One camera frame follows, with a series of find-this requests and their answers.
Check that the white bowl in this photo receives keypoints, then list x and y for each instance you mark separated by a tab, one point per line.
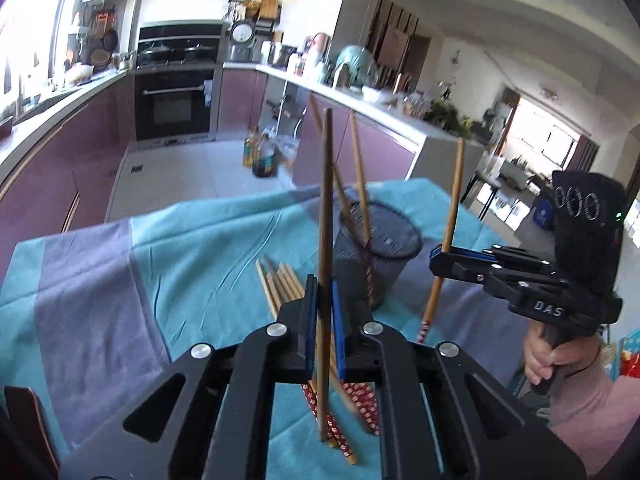
372	94

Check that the wall rack with cutting boards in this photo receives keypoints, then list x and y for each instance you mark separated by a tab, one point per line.
269	9

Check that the white casserole pot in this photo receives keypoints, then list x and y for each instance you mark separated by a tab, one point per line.
80	74

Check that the black mesh holder cup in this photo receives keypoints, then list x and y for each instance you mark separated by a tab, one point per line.
395	260

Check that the black built-in oven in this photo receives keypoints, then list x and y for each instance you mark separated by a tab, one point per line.
172	105

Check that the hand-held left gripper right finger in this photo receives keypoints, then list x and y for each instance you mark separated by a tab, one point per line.
339	330

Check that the pink lower cabinets with sink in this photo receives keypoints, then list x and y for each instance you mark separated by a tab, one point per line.
50	170

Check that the red-tipped wooden chopstick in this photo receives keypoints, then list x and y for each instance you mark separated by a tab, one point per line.
454	200
320	125
326	185

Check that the pink peninsula counter cabinets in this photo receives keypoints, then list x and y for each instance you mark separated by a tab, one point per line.
380	150

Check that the bunch of wooden chopsticks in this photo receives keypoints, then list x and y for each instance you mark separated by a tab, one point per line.
280	285

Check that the person's right hand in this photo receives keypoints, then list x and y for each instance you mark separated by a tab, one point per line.
537	355

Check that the pink kettle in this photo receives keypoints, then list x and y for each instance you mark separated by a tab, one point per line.
321	47

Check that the teal and purple tablecloth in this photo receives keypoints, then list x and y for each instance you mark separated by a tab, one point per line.
200	270

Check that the round wall clock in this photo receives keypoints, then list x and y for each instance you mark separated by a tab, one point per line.
456	59

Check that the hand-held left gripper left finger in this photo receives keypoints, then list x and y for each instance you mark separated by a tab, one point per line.
311	320

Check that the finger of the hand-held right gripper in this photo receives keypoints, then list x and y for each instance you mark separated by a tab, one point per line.
465	272
467	252

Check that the kitchen window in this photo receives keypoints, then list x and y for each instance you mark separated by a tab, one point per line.
30	35

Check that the clear plastic bag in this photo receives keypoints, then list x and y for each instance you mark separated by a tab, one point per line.
287	147

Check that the hanging pans and utensils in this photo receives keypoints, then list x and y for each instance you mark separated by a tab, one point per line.
102	40

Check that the steel cooking pot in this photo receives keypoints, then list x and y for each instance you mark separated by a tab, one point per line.
282	55

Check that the black stove with pans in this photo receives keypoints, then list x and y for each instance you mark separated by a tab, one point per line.
180	45

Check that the green potted plant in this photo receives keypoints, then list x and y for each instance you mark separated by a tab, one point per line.
450	117

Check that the silver rice cooker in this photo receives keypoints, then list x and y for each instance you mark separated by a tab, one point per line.
242	40

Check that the framed wall picture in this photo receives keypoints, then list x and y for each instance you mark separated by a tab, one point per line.
397	42

